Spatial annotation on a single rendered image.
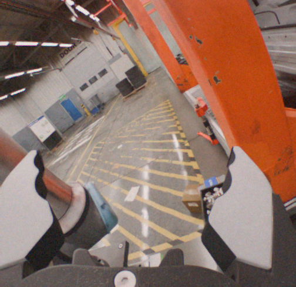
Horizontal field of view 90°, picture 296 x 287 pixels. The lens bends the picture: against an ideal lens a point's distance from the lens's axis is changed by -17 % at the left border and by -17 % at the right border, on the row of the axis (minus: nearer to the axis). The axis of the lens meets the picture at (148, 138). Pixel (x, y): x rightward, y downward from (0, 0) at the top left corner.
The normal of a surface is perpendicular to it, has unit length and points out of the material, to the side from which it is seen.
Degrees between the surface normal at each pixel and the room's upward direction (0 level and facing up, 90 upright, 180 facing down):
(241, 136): 90
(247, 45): 90
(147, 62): 90
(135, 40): 90
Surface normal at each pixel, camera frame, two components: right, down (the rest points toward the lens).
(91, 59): 0.00, 0.44
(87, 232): 0.72, 0.28
